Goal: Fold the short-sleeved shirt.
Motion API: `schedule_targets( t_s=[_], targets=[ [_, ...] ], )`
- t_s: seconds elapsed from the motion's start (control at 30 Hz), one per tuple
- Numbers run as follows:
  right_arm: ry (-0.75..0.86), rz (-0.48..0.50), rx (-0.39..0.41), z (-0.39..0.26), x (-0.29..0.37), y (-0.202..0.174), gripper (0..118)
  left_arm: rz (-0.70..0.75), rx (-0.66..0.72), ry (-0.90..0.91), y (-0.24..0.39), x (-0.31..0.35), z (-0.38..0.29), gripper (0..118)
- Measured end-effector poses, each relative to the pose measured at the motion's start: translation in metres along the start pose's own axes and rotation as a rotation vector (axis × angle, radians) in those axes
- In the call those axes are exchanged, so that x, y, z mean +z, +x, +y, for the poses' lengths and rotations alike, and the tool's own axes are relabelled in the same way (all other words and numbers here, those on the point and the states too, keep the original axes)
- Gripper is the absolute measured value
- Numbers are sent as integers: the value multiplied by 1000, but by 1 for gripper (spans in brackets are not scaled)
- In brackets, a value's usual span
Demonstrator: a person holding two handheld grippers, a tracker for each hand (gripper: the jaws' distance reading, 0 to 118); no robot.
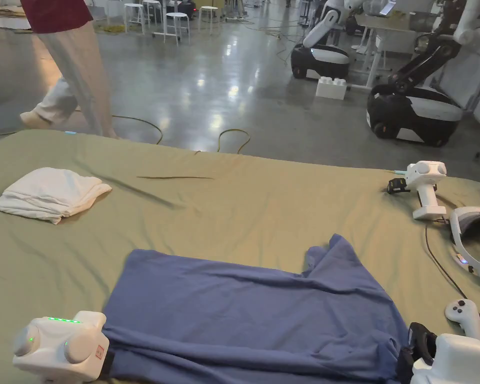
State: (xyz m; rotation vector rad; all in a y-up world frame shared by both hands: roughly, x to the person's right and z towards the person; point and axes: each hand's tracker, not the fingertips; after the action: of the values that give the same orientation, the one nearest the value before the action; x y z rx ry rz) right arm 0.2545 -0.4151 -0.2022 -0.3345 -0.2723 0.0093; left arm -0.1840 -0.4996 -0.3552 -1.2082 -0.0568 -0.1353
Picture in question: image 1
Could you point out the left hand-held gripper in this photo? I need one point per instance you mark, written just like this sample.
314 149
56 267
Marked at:
56 348

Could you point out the white and grey headset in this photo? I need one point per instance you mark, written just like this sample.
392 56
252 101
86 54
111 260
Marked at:
466 230

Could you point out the black-armed wheeled robot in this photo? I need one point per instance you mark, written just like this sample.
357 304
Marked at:
416 108

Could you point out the bed with pale green sheet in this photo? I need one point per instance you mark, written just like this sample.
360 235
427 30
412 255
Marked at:
232 208

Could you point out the blue shirt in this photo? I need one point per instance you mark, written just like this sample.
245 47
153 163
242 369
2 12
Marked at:
240 304

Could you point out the spare white hand-held gripper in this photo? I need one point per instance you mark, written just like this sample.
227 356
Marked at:
426 186

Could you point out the white hand controller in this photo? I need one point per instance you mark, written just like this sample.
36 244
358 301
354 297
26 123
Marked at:
466 316

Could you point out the white studded block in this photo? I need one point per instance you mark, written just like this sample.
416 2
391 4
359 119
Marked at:
331 88

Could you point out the white and black wheeled robot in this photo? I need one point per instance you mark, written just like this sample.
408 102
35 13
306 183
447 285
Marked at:
324 56

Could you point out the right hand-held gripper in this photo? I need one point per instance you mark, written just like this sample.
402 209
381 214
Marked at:
456 360

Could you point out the white folded cloth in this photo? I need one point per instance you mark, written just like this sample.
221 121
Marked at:
50 194

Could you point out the white desk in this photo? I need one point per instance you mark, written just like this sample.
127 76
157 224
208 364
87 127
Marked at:
392 34

